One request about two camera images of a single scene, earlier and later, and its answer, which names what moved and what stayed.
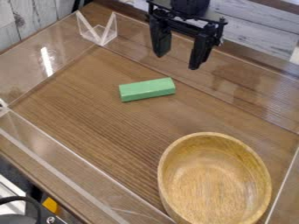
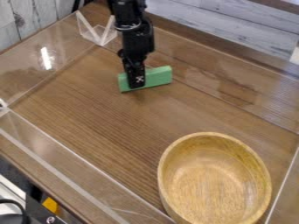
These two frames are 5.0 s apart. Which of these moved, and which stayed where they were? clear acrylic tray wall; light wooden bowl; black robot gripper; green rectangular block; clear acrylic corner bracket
Moved: black robot gripper; green rectangular block
Stayed: light wooden bowl; clear acrylic corner bracket; clear acrylic tray wall
